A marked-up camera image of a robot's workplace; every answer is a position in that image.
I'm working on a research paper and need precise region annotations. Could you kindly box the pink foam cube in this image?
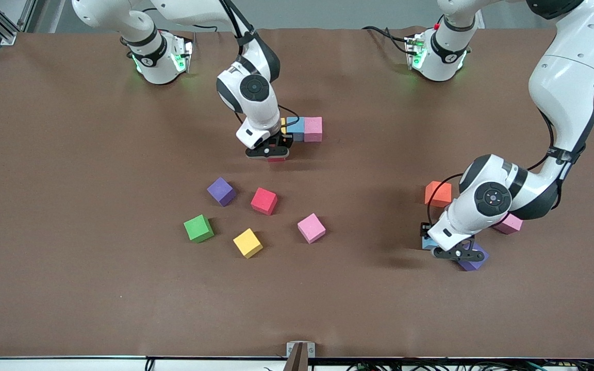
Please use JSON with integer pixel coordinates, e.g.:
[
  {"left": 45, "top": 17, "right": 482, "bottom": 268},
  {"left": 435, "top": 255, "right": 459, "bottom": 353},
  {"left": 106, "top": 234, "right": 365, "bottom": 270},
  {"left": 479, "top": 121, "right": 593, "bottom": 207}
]
[
  {"left": 493, "top": 213, "right": 524, "bottom": 235},
  {"left": 297, "top": 213, "right": 327, "bottom": 244},
  {"left": 303, "top": 116, "right": 323, "bottom": 143}
]

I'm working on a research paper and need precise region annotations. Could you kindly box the purple foam cube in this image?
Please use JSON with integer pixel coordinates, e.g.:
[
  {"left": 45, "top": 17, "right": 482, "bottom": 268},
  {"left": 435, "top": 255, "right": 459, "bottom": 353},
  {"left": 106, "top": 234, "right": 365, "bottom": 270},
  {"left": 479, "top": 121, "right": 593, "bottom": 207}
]
[
  {"left": 456, "top": 246, "right": 489, "bottom": 272},
  {"left": 206, "top": 177, "right": 237, "bottom": 207}
]

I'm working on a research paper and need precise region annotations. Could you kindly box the orange foam cube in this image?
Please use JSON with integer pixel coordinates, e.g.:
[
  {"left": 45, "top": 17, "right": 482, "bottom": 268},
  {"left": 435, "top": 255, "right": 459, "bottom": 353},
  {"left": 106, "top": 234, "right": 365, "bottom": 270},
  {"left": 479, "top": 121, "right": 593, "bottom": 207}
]
[{"left": 425, "top": 180, "right": 453, "bottom": 208}]

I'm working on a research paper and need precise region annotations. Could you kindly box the green foam cube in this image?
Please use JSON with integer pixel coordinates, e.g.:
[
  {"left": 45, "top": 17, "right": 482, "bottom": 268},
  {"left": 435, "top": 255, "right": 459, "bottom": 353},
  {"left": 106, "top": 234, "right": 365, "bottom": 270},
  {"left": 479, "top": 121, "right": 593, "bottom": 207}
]
[{"left": 183, "top": 214, "right": 215, "bottom": 244}]

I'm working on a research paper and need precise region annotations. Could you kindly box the brown table mat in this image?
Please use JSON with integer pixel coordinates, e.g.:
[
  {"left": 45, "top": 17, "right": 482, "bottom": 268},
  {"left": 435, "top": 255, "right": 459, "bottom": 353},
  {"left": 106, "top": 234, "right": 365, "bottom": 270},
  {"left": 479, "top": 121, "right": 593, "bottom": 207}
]
[{"left": 0, "top": 26, "right": 594, "bottom": 360}]

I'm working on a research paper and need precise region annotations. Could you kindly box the black left base cable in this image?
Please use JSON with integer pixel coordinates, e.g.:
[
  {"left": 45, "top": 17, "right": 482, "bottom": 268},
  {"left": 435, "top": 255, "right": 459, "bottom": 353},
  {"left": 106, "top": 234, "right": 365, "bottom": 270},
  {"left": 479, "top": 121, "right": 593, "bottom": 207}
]
[{"left": 361, "top": 26, "right": 412, "bottom": 55}]

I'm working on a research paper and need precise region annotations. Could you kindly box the metal table edge bracket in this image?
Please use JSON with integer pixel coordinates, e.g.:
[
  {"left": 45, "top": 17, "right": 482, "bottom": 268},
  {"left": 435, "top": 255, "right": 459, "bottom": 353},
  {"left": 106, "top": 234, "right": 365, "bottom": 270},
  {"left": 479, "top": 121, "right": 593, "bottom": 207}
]
[{"left": 286, "top": 341, "right": 316, "bottom": 371}]

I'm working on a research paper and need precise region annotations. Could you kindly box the aluminium frame profile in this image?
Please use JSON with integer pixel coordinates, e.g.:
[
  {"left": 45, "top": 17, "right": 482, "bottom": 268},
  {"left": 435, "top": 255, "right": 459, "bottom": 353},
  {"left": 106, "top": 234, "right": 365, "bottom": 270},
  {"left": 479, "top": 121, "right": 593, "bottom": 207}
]
[{"left": 0, "top": 0, "right": 37, "bottom": 46}]

